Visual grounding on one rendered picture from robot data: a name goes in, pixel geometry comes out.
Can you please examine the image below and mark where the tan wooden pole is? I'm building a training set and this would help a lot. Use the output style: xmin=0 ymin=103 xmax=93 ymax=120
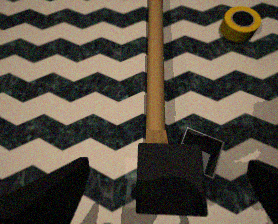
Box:
xmin=136 ymin=0 xmax=208 ymax=217

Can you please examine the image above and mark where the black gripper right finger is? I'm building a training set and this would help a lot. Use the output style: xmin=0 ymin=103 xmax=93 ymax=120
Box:
xmin=247 ymin=160 xmax=278 ymax=224

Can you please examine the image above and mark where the yellow ring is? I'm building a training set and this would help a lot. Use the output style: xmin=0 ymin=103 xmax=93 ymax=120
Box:
xmin=220 ymin=6 xmax=261 ymax=43

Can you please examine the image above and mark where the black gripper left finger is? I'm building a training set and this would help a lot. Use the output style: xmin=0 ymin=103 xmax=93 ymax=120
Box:
xmin=0 ymin=157 xmax=90 ymax=224

